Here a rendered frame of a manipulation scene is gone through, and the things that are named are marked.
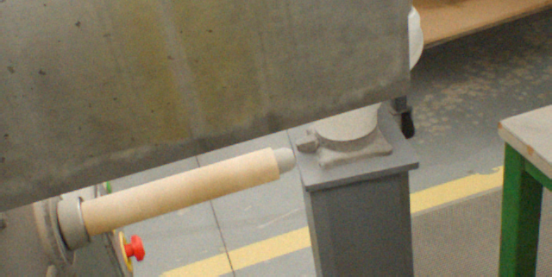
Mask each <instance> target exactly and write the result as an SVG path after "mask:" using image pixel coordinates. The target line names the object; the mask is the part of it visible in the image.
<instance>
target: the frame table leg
mask: <svg viewBox="0 0 552 277"><path fill-rule="evenodd" d="M522 165H523V156H522V155H521V154H520V152H518V151H517V150H516V149H515V148H514V147H512V146H511V145H510V144H509V143H508V142H505V145H504V162H503V179H502V196H501V212H500V225H501V230H500V231H499V233H500V247H499V277H536V260H537V251H538V241H539V231H540V222H541V213H542V202H543V185H542V184H541V183H540V182H537V180H536V179H535V178H534V177H533V176H532V175H531V174H529V173H527V172H526V171H524V170H523V167H522Z"/></svg>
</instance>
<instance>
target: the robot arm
mask: <svg viewBox="0 0 552 277"><path fill-rule="evenodd" d="M412 2H413V0H407V9H408V31H409V55H410V69H411V68H412V67H414V66H415V64H416V63H417V61H418V59H419V57H420V55H421V52H422V49H423V33H422V29H421V28H420V16H419V14H418V13H417V11H416V10H415V8H414V7H413V5H412ZM380 104H381V102H380V103H377V104H371V106H368V107H364V108H361V109H358V110H352V111H350V112H345V113H342V114H340V115H336V116H330V117H327V118H324V119H321V120H317V121H315V125H311V126H309V127H307V128H306V134H307V136H305V137H303V138H300V139H298V140H296V146H297V151H298V152H307V151H317V155H318V166H319V167H320V168H321V169H328V168H332V167H334V166H338V165H341V164H346V163H350V162H355V161H362V159H367V158H372V157H375V156H388V155H390V154H392V146H391V145H390V144H388V143H387V142H386V139H385V137H384V136H383V135H382V134H381V133H380V130H379V129H378V123H377V109H378V108H379V107H380Z"/></svg>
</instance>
